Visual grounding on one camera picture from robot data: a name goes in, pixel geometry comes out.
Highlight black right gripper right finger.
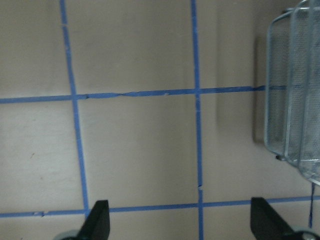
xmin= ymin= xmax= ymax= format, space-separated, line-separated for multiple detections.
xmin=250 ymin=197 xmax=300 ymax=240

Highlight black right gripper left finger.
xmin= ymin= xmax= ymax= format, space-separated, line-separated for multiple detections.
xmin=75 ymin=200 xmax=111 ymax=240

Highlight silver wire mesh shelf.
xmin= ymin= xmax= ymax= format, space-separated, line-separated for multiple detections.
xmin=264 ymin=0 xmax=320 ymax=184

